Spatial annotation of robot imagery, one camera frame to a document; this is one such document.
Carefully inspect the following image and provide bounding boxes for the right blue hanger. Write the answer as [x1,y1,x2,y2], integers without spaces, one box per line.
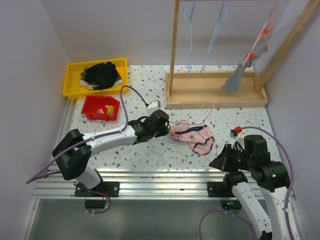
[200,0,230,73]

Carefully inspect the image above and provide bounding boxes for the pink wire hanger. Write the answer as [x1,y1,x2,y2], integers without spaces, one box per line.
[168,101,218,163]

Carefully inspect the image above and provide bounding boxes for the clips in red bin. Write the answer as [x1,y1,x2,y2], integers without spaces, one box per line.
[97,105,115,116]

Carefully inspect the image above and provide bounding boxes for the pink underwear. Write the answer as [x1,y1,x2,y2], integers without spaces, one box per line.
[173,120,215,156]

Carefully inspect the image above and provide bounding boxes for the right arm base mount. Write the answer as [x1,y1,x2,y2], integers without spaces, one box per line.
[206,181,234,198]

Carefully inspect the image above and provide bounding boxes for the upper orange clip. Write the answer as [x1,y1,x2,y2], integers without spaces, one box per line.
[262,24,273,35]

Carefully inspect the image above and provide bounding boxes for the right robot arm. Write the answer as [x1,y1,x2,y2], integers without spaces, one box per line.
[209,133,300,240]

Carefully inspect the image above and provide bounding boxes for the wooden hanger rack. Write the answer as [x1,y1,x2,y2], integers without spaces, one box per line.
[165,0,320,109]

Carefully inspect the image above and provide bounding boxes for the red plastic bin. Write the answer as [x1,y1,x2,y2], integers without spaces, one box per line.
[81,95,120,122]

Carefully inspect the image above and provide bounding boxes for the lower red clip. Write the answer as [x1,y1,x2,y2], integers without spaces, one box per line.
[247,51,258,59]

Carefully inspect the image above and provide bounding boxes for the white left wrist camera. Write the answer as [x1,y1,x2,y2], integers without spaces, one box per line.
[146,99,161,116]

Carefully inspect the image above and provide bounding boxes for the pink clothes clip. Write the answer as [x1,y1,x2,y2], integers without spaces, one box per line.
[169,127,179,139]

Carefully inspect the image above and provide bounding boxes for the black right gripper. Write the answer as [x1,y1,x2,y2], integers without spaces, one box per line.
[209,142,254,173]

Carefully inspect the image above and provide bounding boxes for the yellow plastic tray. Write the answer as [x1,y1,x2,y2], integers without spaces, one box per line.
[62,58,129,99]

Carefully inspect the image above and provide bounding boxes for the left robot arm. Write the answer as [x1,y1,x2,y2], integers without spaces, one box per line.
[52,109,169,197]

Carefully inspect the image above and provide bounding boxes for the grey knitted garment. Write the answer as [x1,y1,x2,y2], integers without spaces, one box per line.
[220,34,270,94]

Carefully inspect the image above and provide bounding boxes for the black garment pile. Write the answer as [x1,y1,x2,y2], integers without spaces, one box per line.
[79,61,124,91]

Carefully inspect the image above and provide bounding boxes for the blue hanger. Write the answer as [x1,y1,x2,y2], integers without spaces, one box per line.
[183,0,196,77]
[200,0,230,73]

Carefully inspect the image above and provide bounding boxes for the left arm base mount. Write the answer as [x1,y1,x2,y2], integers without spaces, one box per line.
[73,181,120,198]

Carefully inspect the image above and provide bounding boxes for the left blue hanger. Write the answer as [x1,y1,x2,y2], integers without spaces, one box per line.
[183,0,196,77]

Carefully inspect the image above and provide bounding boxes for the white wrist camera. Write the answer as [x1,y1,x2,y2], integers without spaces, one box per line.
[230,126,245,148]
[146,99,161,116]

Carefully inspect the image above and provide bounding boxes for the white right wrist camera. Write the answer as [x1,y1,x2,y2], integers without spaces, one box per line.
[230,126,245,148]

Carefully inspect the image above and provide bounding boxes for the aluminium mounting rail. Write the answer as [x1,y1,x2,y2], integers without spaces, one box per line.
[32,169,225,200]

